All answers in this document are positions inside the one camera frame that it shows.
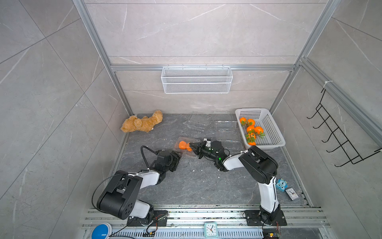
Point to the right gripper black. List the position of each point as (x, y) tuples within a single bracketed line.
[(199, 148)]

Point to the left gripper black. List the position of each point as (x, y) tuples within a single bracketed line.
[(176, 157)]

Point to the clear clamshell container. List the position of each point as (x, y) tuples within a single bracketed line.
[(225, 125), (199, 121), (188, 141), (232, 144)]

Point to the leafy twin oranges container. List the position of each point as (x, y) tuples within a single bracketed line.
[(257, 130), (247, 122)]

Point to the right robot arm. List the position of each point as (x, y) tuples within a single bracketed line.
[(260, 166)]

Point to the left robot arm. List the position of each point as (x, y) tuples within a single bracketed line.
[(120, 196)]

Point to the brown teddy bear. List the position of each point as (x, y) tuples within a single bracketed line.
[(145, 124)]

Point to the white plastic basket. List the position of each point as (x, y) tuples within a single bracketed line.
[(273, 137)]

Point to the small white clock front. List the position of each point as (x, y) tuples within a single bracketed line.
[(211, 230)]

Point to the small blue clock on table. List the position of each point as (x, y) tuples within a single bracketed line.
[(281, 185)]

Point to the blue round button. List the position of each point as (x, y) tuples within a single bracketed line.
[(102, 231)]

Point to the small white square clock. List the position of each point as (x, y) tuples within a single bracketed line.
[(292, 194)]

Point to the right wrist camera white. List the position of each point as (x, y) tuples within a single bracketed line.
[(208, 144)]

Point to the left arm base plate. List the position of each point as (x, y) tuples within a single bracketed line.
[(158, 218)]

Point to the white wire wall basket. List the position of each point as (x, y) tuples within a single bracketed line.
[(196, 80)]

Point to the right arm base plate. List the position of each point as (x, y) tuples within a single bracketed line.
[(264, 218)]

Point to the black wall hook rack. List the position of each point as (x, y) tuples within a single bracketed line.
[(353, 156)]

